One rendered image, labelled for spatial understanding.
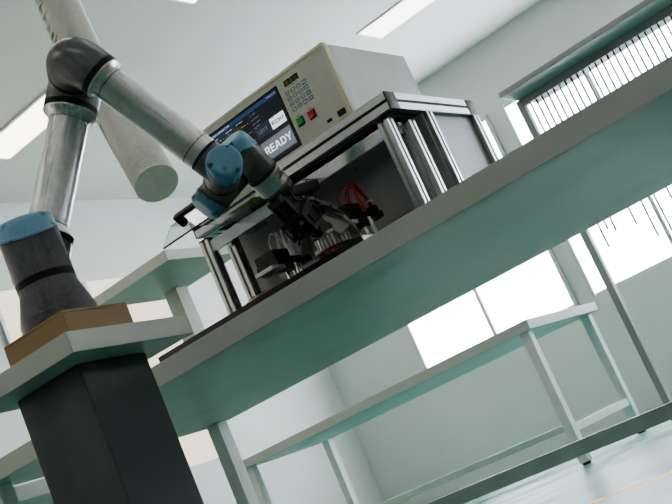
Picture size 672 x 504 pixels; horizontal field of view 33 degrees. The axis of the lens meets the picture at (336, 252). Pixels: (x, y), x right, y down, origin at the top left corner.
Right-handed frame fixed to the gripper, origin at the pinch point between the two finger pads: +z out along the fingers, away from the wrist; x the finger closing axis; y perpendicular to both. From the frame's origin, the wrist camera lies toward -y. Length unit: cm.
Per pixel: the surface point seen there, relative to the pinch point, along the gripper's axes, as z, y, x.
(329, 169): -9.4, -19.0, 0.2
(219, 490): 280, -341, -473
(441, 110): 2.0, -41.8, 21.7
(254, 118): -25.7, -36.1, -16.2
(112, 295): -2, -52, -111
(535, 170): -5, 28, 61
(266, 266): -1.7, -6.6, -24.4
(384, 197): 7.2, -25.9, 2.1
